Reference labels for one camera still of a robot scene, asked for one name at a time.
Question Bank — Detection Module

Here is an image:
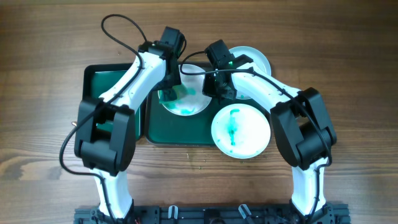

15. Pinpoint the green yellow sponge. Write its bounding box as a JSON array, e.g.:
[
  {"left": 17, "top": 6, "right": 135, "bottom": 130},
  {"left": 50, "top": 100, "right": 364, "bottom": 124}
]
[{"left": 158, "top": 85, "right": 188, "bottom": 104}]

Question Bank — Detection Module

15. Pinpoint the white plate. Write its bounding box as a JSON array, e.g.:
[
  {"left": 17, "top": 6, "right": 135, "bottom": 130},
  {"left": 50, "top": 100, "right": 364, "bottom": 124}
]
[
  {"left": 229, "top": 46, "right": 271, "bottom": 100},
  {"left": 157, "top": 73, "right": 211, "bottom": 116},
  {"left": 211, "top": 103, "right": 271, "bottom": 159}
]

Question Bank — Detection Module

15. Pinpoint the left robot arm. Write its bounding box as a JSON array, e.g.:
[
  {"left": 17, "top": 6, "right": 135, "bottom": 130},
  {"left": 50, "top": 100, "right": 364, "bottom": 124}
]
[{"left": 74, "top": 27, "right": 185, "bottom": 223}]

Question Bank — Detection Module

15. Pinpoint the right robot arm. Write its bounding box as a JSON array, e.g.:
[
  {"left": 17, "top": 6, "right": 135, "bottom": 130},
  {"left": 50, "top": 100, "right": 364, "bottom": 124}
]
[{"left": 203, "top": 40, "right": 336, "bottom": 222}]

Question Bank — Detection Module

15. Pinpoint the large dark serving tray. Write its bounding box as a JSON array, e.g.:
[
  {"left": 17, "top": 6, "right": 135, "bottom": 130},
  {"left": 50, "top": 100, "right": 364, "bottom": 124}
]
[{"left": 144, "top": 91, "right": 270, "bottom": 147}]

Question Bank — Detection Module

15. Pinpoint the small black water tray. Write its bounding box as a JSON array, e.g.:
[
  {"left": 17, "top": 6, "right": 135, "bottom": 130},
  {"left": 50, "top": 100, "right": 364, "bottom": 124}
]
[{"left": 82, "top": 63, "right": 146, "bottom": 141}]

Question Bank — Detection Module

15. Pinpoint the right black cable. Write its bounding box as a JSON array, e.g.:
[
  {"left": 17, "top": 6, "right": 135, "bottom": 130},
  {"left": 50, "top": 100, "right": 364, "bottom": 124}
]
[{"left": 179, "top": 50, "right": 333, "bottom": 218}]

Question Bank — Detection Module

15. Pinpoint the black cable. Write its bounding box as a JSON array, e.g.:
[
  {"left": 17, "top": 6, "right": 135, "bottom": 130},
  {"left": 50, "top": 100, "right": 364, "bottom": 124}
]
[
  {"left": 179, "top": 50, "right": 333, "bottom": 218},
  {"left": 58, "top": 14, "right": 149, "bottom": 223}
]

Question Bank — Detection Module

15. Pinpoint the left black cable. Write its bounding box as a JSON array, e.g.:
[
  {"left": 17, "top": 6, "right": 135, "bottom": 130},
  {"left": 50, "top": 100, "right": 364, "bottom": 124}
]
[{"left": 58, "top": 14, "right": 149, "bottom": 223}]

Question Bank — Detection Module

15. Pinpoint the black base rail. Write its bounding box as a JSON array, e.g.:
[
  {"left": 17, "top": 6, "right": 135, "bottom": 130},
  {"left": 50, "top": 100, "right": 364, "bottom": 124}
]
[{"left": 73, "top": 203, "right": 351, "bottom": 224}]

